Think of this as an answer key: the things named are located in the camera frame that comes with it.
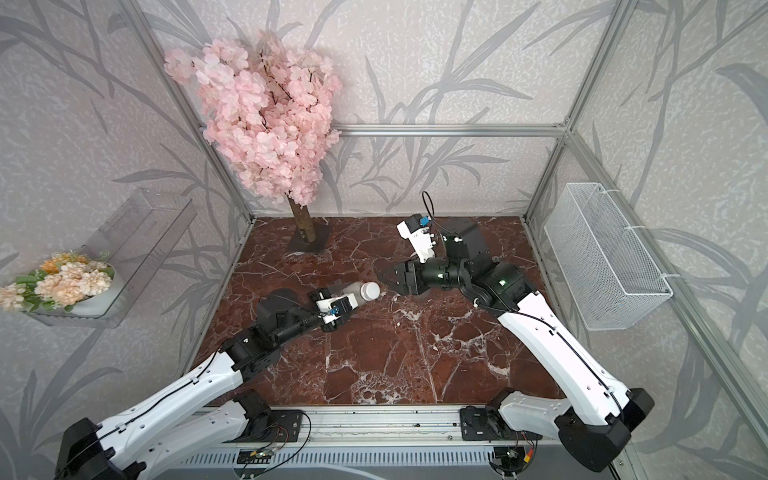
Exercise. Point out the round connector with wires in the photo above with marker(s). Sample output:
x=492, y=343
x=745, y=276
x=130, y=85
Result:
x=510, y=462

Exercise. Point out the pink blossom artificial tree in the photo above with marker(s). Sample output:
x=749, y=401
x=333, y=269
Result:
x=268, y=111

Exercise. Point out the peach flower bouquet in bowl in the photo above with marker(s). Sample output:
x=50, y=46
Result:
x=61, y=283

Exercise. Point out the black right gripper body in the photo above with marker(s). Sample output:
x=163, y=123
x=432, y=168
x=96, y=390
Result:
x=437, y=273

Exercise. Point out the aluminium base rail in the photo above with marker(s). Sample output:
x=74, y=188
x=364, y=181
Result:
x=420, y=426

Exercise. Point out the grey bottle cap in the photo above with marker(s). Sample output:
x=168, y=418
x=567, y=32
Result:
x=370, y=291

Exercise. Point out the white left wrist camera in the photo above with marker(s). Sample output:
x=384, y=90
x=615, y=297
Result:
x=334, y=309

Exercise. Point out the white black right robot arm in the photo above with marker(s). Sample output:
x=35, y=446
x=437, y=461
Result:
x=597, y=414

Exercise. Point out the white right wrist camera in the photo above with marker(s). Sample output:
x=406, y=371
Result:
x=416, y=229

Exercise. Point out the small clear bottle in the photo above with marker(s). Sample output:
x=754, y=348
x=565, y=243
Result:
x=352, y=291

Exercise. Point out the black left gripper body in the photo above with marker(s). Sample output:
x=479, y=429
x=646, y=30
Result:
x=318, y=293

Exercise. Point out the small electronics board with wires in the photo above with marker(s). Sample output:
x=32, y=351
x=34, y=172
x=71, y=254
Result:
x=260, y=456

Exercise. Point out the white wire mesh basket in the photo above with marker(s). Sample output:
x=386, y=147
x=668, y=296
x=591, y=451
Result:
x=611, y=275

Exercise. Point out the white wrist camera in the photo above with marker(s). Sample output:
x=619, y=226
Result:
x=334, y=309
x=416, y=229

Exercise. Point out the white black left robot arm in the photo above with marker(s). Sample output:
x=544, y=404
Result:
x=158, y=433

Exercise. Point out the clear acrylic wall shelf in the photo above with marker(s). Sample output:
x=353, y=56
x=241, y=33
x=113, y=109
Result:
x=135, y=240

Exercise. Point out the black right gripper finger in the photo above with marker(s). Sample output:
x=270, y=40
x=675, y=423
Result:
x=398, y=286
x=398, y=271

